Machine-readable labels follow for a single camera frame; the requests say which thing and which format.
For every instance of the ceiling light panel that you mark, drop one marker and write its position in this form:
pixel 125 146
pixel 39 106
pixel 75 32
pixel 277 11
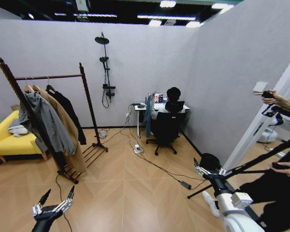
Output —
pixel 221 6
pixel 168 3
pixel 194 24
pixel 155 23

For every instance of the yellow sofa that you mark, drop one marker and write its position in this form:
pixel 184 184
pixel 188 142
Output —
pixel 12 145

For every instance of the wooden clothes hanger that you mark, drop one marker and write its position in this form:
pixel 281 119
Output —
pixel 36 87
pixel 27 88

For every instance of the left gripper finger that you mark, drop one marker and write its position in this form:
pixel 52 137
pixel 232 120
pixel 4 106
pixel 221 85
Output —
pixel 66 201
pixel 38 206

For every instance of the white flat floor box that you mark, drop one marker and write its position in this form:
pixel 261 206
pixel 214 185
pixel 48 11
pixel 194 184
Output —
pixel 103 134

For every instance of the black clothes hanger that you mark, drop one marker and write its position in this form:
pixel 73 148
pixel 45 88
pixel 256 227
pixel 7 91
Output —
pixel 49 87

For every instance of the white round appliance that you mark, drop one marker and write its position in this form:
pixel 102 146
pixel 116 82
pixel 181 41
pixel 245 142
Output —
pixel 268 135

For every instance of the black office chair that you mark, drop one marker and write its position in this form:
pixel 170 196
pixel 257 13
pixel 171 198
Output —
pixel 168 125

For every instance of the white power strip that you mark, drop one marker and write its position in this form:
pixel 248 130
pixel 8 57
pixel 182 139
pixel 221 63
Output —
pixel 137 148

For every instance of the standing person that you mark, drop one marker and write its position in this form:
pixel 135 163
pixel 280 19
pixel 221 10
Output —
pixel 275 193

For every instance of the seated person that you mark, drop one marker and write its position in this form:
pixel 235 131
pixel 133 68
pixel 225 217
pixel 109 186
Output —
pixel 172 94

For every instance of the black garment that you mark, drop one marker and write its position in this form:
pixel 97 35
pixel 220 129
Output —
pixel 67 106

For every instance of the black power adapter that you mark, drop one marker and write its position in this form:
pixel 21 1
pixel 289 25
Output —
pixel 186 184

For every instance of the pale wall box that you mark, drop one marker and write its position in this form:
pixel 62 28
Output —
pixel 260 87

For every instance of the dark wooden clothes rack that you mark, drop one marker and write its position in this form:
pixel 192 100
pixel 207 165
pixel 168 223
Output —
pixel 87 96

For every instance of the camel long coat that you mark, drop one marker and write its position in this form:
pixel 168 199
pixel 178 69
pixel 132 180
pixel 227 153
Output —
pixel 75 159

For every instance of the grey hooded jacket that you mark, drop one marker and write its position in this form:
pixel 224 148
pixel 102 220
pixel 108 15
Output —
pixel 53 125

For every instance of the black round object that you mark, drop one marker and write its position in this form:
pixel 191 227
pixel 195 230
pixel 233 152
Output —
pixel 209 162

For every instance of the grey crumpled cloth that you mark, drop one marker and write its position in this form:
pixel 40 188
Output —
pixel 17 130

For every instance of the black desk gadgets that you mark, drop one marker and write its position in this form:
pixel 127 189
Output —
pixel 139 105

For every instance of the black hand controller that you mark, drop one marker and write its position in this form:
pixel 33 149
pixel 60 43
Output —
pixel 280 165
pixel 267 94

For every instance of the black tripod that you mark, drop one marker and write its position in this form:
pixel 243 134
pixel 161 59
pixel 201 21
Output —
pixel 256 164

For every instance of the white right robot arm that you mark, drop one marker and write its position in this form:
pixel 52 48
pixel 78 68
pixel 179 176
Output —
pixel 234 217

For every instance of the open laptop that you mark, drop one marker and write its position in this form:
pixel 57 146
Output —
pixel 157 98

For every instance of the black shower set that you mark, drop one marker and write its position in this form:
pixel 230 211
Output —
pixel 102 39

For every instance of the white shoe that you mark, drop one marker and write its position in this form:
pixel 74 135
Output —
pixel 211 203

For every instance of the blue denim jacket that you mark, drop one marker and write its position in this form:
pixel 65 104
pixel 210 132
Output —
pixel 148 116

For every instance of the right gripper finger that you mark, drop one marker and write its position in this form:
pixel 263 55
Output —
pixel 202 171
pixel 222 172

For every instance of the white desk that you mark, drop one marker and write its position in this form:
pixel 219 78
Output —
pixel 141 108

